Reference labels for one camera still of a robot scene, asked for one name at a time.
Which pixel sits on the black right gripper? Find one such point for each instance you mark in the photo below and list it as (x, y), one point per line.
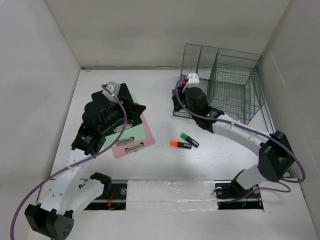
(182, 92)

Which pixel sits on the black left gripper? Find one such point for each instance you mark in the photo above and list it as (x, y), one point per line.
(134, 110)

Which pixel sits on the green capped black highlighter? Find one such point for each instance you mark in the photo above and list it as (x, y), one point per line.
(189, 140)

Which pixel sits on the orange capped black highlighter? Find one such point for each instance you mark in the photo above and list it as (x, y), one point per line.
(182, 145)

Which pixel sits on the purple capped black highlighter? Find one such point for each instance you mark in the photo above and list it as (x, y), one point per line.
(174, 92)

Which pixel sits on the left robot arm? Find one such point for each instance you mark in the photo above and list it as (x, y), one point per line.
(54, 215)

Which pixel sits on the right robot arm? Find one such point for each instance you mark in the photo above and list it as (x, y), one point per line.
(275, 155)

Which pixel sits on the black clipboard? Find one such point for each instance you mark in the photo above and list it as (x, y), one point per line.
(123, 93)

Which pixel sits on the pink capped black highlighter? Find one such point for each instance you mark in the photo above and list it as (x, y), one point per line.
(186, 78)

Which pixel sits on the green clipboard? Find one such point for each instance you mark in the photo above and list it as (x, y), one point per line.
(138, 132)

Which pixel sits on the pink clipboard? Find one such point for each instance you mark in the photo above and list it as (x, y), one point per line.
(127, 146)

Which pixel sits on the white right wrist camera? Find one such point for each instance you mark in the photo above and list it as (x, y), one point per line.
(193, 80)

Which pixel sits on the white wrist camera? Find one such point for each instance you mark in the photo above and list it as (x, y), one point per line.
(193, 80)
(111, 90)

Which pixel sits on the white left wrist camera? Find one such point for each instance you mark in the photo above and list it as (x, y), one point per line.
(111, 90)

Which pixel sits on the green wire mesh organizer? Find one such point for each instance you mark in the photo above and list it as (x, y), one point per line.
(231, 80)

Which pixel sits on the black mounting rail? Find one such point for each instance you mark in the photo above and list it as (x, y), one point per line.
(171, 195)

